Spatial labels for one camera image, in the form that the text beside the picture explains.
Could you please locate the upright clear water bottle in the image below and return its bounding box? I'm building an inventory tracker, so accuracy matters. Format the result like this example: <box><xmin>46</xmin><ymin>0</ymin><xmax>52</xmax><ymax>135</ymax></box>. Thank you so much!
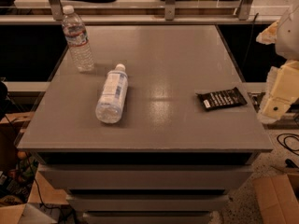
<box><xmin>62</xmin><ymin>6</ymin><xmax>94</xmax><ymax>73</ymax></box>

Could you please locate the cardboard box left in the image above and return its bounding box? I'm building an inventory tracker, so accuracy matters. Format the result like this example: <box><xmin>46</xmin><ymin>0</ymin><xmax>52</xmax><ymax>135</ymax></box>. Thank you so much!
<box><xmin>0</xmin><ymin>112</ymin><xmax>72</xmax><ymax>224</ymax></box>

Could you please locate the cardboard box right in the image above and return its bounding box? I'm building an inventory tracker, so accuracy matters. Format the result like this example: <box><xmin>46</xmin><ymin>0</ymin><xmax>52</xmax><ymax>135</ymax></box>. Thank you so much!
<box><xmin>253</xmin><ymin>174</ymin><xmax>299</xmax><ymax>224</ymax></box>

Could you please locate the grey drawer cabinet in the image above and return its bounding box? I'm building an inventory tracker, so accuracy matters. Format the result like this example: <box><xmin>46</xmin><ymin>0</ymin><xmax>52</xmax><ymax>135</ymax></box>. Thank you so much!
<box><xmin>19</xmin><ymin>25</ymin><xmax>272</xmax><ymax>224</ymax></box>

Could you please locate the black snack bar wrapper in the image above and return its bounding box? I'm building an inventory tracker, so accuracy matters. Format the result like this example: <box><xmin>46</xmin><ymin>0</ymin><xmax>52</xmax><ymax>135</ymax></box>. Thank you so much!
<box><xmin>197</xmin><ymin>87</ymin><xmax>247</xmax><ymax>111</ymax></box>

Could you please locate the cardboard box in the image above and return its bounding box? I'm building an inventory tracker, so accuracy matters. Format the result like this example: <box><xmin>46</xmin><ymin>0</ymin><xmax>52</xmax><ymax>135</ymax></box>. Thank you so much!
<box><xmin>0</xmin><ymin>112</ymin><xmax>72</xmax><ymax>224</ymax></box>
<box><xmin>253</xmin><ymin>174</ymin><xmax>299</xmax><ymax>224</ymax></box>

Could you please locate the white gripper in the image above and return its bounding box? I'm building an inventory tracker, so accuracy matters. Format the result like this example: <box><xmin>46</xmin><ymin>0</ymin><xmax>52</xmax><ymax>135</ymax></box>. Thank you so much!
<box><xmin>256</xmin><ymin>3</ymin><xmax>299</xmax><ymax>124</ymax></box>

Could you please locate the blue-label plastic bottle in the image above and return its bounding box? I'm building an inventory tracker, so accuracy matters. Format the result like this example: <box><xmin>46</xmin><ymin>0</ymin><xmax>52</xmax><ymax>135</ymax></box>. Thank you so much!
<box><xmin>95</xmin><ymin>63</ymin><xmax>128</xmax><ymax>124</ymax></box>

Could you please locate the metal shelf rail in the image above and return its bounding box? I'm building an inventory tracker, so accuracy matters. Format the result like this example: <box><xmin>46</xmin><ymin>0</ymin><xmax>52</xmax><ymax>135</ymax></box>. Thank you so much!
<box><xmin>0</xmin><ymin>0</ymin><xmax>284</xmax><ymax>23</ymax></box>

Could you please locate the black cable on floor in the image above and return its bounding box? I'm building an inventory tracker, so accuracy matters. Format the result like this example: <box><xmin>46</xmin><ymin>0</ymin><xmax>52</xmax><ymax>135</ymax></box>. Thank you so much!
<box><xmin>276</xmin><ymin>133</ymin><xmax>299</xmax><ymax>157</ymax></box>

